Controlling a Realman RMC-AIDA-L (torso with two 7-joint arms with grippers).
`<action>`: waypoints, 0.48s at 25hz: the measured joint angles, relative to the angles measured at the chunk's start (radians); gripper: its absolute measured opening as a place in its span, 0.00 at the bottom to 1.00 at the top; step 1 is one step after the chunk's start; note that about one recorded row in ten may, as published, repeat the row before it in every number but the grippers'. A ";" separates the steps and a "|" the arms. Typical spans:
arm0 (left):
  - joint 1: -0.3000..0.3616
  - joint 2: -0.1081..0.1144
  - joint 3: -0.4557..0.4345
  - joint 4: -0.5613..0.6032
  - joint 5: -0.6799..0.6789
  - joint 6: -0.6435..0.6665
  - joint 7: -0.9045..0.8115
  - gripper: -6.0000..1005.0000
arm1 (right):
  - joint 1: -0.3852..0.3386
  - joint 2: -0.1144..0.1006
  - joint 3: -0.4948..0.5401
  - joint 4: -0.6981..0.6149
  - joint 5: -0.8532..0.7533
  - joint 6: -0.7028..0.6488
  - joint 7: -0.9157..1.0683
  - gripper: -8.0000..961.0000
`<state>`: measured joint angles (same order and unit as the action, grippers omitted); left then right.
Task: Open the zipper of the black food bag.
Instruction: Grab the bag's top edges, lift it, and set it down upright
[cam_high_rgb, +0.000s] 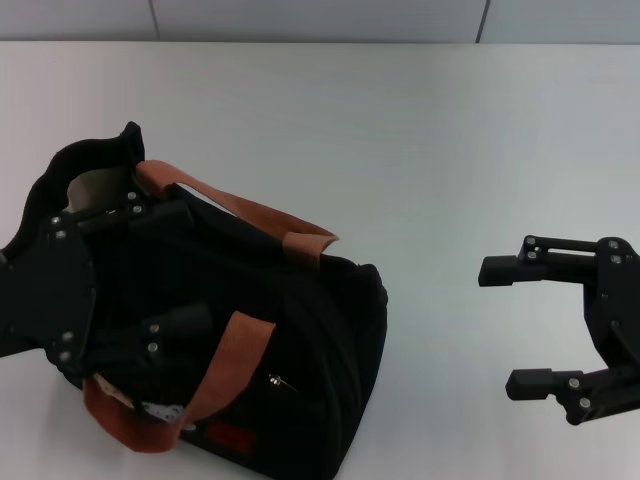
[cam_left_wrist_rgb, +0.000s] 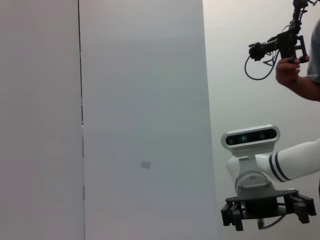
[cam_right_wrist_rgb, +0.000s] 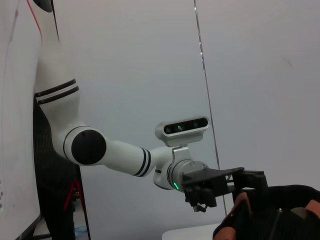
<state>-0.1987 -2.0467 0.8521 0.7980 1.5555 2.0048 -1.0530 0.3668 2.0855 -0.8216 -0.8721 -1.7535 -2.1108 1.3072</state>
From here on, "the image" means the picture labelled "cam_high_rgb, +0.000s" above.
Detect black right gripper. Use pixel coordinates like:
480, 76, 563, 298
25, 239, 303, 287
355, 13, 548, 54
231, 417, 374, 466
477, 234, 640, 427

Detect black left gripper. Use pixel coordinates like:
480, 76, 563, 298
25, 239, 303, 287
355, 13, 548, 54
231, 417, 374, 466
0, 191, 212, 377

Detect black food bag orange straps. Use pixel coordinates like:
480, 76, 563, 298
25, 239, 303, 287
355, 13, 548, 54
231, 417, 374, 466
0, 121, 389, 480

